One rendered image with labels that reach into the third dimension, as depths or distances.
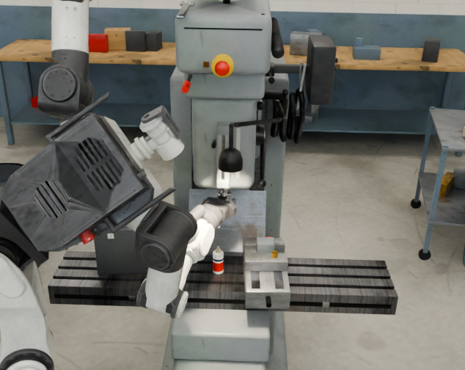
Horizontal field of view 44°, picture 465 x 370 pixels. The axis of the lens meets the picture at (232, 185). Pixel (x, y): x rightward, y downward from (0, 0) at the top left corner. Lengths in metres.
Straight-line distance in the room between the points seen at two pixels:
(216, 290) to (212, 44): 0.89
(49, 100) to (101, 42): 4.27
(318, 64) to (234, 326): 0.95
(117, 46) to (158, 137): 4.33
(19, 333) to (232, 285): 0.78
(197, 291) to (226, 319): 0.14
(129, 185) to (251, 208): 1.18
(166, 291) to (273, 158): 0.97
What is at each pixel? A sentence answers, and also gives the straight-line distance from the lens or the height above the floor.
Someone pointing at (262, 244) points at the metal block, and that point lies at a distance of 2.05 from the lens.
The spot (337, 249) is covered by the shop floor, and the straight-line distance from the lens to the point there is 4.09.
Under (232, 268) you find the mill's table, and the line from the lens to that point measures 2.17.
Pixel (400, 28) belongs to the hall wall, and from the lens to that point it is 6.24.
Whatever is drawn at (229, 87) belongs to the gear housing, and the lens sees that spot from 1.71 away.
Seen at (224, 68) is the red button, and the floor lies 1.76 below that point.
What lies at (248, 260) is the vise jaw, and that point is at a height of 1.04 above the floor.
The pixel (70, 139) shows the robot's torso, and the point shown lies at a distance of 1.29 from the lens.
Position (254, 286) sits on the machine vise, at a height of 1.00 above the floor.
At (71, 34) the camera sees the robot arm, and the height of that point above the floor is 1.86.
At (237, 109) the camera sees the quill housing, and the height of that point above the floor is 1.59.
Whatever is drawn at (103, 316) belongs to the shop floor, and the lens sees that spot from 3.48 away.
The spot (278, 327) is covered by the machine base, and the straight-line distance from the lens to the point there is 3.05.
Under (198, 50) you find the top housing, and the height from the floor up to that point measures 1.80.
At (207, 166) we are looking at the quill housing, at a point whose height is 1.40.
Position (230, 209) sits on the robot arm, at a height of 1.23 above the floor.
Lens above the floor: 2.15
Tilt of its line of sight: 26 degrees down
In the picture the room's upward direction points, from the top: 1 degrees clockwise
